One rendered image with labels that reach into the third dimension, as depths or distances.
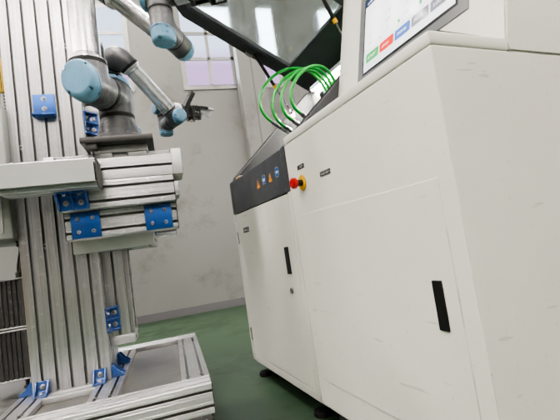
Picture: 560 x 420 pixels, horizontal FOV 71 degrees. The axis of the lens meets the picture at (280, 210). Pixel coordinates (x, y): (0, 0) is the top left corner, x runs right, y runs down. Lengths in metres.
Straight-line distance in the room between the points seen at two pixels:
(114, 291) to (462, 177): 1.29
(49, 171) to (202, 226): 3.21
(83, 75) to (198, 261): 3.24
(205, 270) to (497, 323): 3.79
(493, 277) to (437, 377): 0.25
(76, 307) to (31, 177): 0.52
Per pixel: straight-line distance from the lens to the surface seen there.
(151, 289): 4.41
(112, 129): 1.45
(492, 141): 0.90
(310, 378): 1.50
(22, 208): 1.66
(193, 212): 4.43
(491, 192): 0.86
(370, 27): 1.51
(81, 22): 1.50
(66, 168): 1.32
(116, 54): 2.16
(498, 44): 1.00
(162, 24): 1.37
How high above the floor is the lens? 0.62
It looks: 5 degrees up
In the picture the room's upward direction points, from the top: 8 degrees counter-clockwise
